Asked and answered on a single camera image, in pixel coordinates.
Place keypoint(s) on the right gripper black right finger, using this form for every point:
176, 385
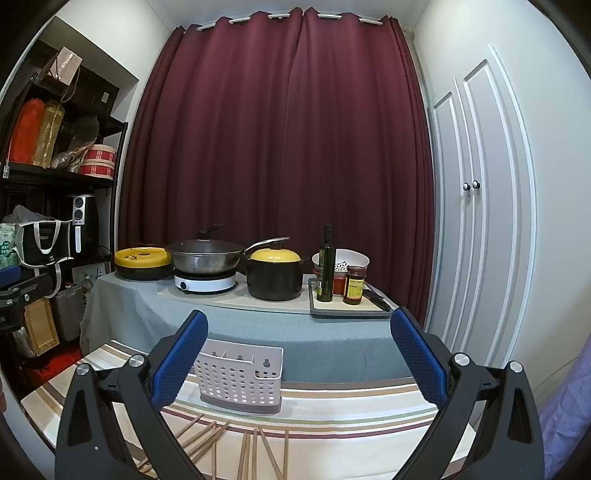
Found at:
508, 443

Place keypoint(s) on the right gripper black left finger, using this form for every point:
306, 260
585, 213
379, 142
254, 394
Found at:
90, 442

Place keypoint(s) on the wooden chopstick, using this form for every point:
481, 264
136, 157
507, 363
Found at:
187, 427
213, 455
188, 446
243, 456
286, 439
253, 461
270, 455
205, 445

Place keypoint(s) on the green white packet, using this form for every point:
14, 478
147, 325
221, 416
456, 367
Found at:
8, 256

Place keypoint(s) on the wooden board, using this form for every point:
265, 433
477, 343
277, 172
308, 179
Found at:
40, 326

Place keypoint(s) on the black white tote bag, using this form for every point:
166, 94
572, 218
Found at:
42, 244

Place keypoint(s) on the black air fryer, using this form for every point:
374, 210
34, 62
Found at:
86, 245

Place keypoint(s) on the grey-blue tablecloth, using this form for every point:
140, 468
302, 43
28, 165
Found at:
327, 351

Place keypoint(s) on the yellow lidded flat pan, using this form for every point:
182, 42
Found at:
146, 263

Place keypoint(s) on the red striped round tins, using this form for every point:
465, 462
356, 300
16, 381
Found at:
99, 161

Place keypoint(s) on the striped tablecloth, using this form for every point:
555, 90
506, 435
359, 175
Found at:
362, 433

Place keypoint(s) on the black shelving unit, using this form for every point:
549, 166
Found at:
31, 193

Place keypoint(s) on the white perforated utensil holder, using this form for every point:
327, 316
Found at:
240, 377

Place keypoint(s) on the white induction cooker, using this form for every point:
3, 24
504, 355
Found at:
204, 284

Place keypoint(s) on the orange package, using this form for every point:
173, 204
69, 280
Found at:
24, 137

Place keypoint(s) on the gold package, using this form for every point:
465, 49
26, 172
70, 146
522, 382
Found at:
49, 129

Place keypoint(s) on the steel wok with lid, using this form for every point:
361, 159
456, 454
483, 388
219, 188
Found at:
204, 255

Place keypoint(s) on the grey cutting board tray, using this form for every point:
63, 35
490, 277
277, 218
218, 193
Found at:
337, 308

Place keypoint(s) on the beige placemat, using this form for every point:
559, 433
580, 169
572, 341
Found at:
239, 299

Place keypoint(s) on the sauce jar yellow label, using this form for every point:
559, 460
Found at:
355, 281

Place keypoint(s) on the brown paper bag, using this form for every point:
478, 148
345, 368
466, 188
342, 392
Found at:
63, 66

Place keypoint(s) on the red jar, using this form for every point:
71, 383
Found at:
338, 285

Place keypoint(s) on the white cabinet doors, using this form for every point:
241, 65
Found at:
485, 211

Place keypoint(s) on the black pot yellow lid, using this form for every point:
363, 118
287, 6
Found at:
274, 274

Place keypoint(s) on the white bowl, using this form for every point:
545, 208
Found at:
343, 259

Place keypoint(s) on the dark olive oil bottle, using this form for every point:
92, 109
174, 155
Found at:
326, 265

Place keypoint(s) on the maroon curtain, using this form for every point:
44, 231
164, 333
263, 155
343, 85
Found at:
278, 127

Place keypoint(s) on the black handled knife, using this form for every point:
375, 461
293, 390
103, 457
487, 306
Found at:
377, 300

